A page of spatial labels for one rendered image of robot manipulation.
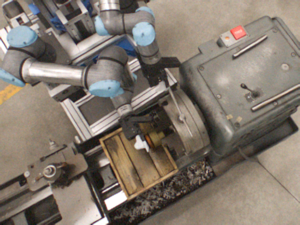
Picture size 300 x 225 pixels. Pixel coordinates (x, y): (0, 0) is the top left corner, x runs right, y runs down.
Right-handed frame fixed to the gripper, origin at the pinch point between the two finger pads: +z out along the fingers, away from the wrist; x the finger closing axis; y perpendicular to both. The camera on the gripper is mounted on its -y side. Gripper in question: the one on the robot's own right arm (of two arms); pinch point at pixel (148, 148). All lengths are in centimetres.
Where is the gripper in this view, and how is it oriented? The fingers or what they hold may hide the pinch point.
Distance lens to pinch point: 160.4
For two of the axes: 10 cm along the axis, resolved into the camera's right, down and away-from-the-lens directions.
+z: 4.8, 8.3, -3.1
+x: 0.2, -3.6, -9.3
